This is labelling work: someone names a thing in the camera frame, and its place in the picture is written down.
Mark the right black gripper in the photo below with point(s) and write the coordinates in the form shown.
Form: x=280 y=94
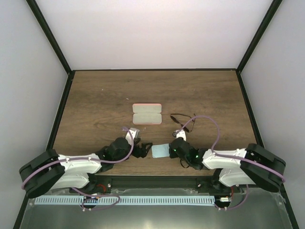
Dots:
x=173 y=154

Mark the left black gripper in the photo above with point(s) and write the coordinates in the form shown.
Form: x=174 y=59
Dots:
x=143 y=153

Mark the light blue cleaning cloth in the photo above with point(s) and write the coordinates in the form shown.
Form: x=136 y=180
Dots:
x=159 y=151

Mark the black sunglasses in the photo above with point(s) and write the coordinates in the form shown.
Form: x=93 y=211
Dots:
x=182 y=119

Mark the pink glasses case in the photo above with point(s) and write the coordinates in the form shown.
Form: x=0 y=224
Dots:
x=147 y=114

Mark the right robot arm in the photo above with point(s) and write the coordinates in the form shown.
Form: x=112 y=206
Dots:
x=253 y=165

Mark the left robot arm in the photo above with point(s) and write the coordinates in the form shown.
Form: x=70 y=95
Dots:
x=51 y=170

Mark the light blue slotted strip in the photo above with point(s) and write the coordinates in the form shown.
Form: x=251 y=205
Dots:
x=127 y=200

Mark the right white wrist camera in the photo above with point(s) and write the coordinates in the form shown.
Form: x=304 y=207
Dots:
x=180 y=134

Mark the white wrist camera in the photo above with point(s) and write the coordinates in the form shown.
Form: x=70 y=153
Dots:
x=134 y=135
x=180 y=134

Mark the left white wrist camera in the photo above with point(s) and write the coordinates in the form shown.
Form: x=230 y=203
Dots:
x=134 y=135

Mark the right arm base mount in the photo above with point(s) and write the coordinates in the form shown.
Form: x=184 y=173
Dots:
x=211 y=185

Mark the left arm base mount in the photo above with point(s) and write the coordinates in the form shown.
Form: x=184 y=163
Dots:
x=97 y=184

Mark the black aluminium frame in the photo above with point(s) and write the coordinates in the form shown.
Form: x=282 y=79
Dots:
x=273 y=8

